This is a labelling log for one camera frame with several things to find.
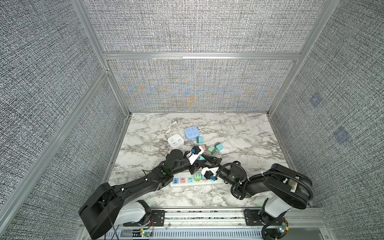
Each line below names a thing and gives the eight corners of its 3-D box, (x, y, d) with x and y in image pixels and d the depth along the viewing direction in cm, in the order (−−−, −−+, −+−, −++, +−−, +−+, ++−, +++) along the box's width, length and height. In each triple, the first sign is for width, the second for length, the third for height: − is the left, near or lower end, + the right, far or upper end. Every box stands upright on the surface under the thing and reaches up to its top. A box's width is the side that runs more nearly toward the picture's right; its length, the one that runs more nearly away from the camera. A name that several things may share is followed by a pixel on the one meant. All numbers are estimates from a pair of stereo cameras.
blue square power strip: (184, 139, 106) (184, 136, 103) (185, 129, 112) (184, 126, 110) (199, 139, 106) (199, 136, 103) (198, 129, 112) (199, 126, 110)
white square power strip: (175, 151, 100) (175, 148, 98) (166, 141, 105) (166, 139, 102) (186, 143, 104) (186, 140, 101) (177, 134, 109) (177, 132, 106)
